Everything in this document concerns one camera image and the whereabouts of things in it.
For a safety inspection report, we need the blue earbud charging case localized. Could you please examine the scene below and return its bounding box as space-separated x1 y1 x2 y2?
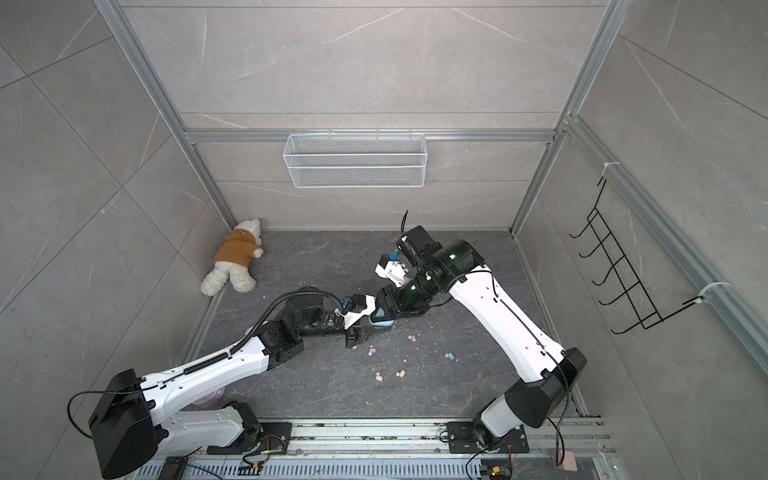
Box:
369 318 395 328

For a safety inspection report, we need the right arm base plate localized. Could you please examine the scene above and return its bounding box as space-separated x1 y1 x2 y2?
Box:
438 422 530 454

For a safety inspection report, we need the white teddy bear brown hoodie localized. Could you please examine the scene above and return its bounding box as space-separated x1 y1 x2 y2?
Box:
200 219 264 297

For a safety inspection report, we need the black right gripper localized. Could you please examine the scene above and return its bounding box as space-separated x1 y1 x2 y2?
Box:
370 268 443 321

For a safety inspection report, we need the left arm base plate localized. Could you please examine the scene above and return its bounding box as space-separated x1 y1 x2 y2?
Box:
206 421 293 456

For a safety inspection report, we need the black wire hook rack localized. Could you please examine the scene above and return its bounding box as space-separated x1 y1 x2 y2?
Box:
568 176 732 336

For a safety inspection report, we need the pink eraser block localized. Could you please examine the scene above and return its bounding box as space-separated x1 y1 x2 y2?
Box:
554 450 578 472

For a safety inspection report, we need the purple round container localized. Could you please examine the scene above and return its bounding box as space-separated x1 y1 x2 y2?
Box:
193 387 226 409

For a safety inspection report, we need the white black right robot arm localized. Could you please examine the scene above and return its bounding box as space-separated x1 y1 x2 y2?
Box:
365 236 586 451

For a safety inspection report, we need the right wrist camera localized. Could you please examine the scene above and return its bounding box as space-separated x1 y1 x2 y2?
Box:
375 252 412 287

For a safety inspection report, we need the white wire mesh basket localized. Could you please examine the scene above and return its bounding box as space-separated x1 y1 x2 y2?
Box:
283 133 428 189

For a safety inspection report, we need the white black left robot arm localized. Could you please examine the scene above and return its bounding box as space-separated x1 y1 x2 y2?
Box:
78 287 376 479

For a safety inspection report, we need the aluminium rail front frame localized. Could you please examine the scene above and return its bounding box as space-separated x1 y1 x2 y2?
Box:
131 417 627 479

